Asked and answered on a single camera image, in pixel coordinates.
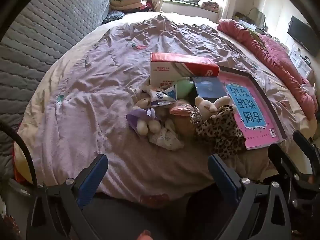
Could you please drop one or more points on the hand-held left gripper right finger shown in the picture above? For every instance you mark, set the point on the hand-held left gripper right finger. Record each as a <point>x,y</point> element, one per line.
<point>223,177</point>

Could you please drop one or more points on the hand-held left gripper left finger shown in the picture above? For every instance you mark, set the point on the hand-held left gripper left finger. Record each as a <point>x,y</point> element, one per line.
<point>91,180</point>

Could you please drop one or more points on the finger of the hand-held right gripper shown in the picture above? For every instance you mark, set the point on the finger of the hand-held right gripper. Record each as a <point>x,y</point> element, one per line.
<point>282,160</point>
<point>306,145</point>

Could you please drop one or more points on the cream plush rabbit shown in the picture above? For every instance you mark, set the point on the cream plush rabbit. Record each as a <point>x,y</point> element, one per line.
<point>205,107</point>

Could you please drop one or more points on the teddy bear with purple ribbon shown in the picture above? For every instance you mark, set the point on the teddy bear with purple ribbon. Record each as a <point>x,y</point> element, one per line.
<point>143,127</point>

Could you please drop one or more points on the white and blue plastic packet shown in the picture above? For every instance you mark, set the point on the white and blue plastic packet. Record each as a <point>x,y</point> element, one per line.
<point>162,97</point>

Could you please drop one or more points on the leopard print cloth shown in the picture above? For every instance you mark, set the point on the leopard print cloth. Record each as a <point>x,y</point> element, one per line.
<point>220,132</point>

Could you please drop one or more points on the pink book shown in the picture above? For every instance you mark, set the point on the pink book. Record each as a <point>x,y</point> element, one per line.
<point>250,105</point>

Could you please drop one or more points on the silver sequin accessory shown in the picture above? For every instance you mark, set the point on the silver sequin accessory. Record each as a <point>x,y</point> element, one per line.
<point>195,117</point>

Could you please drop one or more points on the white patterned cloth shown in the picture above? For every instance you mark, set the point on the white patterned cloth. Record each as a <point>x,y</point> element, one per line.
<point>166,138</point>

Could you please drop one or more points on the pink striped cloth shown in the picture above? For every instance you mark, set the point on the pink striped cloth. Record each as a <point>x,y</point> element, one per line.
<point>181,110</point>

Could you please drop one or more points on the white cabinet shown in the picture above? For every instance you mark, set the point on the white cabinet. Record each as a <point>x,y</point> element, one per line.
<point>300,62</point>

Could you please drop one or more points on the dark grey flat box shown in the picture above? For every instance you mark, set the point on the dark grey flat box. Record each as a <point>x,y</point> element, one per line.
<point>210,88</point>

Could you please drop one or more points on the pink quilt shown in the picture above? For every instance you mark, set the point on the pink quilt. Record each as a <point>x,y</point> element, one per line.
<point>275,55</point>

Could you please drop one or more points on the pale green plush ball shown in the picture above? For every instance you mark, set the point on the pale green plush ball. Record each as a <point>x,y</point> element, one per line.
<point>185,88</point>

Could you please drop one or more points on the mauve bed cover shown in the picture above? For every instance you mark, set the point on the mauve bed cover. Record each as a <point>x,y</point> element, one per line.
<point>100,80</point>

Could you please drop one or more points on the black television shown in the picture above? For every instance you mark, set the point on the black television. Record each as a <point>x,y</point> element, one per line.
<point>302,35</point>

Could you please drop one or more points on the red and white cardboard box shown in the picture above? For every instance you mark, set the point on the red and white cardboard box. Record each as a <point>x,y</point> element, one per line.
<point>175,67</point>

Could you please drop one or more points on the white standing fan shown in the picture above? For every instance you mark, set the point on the white standing fan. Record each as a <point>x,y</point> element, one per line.
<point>260,18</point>

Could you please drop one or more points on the dark patterned pillow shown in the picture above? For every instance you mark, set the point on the dark patterned pillow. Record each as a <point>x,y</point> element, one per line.
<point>113,17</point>

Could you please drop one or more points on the grey quilted headboard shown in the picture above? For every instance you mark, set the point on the grey quilted headboard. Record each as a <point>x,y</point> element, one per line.
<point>50,17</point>

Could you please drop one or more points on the clothes pile on windowsill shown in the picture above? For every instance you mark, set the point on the clothes pile on windowsill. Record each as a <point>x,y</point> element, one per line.
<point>207,5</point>

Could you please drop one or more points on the beige folded blankets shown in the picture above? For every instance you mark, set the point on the beige folded blankets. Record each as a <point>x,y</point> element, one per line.
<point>127,6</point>

